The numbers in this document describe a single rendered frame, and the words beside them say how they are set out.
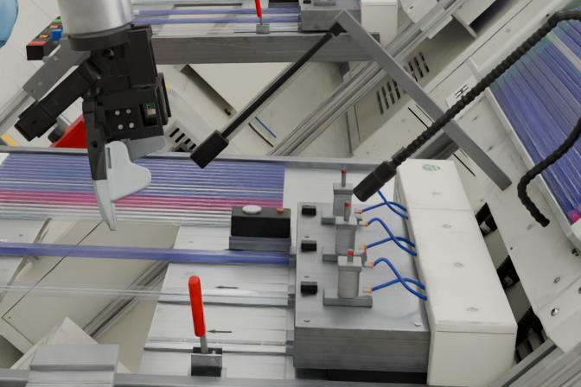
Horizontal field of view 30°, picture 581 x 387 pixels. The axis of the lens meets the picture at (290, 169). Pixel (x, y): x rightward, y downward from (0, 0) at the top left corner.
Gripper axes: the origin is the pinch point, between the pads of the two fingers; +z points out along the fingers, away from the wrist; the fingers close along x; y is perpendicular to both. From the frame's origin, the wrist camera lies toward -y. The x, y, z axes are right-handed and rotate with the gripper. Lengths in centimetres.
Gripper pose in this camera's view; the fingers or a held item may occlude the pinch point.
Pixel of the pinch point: (119, 207)
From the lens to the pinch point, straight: 122.6
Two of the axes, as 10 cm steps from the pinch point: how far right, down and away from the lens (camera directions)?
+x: 0.1, -3.3, 9.4
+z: 1.5, 9.3, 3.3
